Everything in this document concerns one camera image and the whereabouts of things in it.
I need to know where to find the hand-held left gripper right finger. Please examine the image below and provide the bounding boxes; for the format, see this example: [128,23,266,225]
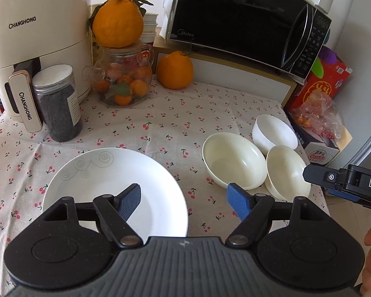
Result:
[224,182,328,249]

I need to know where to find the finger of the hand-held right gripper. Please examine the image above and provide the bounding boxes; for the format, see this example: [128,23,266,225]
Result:
[328,188,364,205]
[303,165,348,189]

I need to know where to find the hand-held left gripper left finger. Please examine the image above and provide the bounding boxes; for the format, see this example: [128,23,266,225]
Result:
[43,183,143,249]

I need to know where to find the small cream bowl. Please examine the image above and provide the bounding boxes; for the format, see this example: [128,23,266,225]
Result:
[264,145,312,201]

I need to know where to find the large cream bowl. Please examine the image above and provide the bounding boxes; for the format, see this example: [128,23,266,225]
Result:
[202,132,268,190]

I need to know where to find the white plate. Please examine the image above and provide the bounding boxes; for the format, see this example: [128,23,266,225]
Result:
[41,148,189,239]

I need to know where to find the white bowl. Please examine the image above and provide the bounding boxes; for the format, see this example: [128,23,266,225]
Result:
[252,114,298,156]

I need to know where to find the black microwave oven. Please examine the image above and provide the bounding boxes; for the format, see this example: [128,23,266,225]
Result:
[164,0,333,84]

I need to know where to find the white cardboard carton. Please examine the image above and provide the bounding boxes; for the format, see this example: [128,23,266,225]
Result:
[292,111,353,166]

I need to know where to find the clear plastic bag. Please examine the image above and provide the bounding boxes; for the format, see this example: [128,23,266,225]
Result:
[289,91,344,140]

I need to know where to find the grey refrigerator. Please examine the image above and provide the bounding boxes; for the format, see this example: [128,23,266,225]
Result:
[324,0,371,174]

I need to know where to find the cherry print tablecloth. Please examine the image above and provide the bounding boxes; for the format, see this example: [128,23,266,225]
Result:
[0,74,331,297]

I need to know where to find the red printed box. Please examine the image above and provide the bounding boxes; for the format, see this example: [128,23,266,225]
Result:
[284,46,353,121]

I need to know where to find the pile of small tangerines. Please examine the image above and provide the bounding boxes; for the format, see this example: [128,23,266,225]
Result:
[93,62,152,106]

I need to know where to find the clear jar with dark contents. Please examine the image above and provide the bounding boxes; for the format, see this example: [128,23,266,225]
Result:
[32,64,83,143]

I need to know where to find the wooden microwave stand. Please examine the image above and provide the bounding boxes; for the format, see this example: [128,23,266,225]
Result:
[153,35,297,107]

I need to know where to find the glass teapot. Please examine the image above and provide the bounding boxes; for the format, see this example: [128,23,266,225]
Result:
[82,39,155,108]

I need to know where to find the yellow printed box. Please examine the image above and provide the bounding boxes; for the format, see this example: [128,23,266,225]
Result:
[91,35,105,65]

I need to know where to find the stack of paper cups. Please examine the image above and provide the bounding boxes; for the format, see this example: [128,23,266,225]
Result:
[140,12,159,65]

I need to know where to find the large orange with leaves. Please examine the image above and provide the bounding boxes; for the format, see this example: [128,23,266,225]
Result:
[88,0,155,49]

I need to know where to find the cream air fryer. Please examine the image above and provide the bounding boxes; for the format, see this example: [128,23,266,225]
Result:
[0,0,93,133]

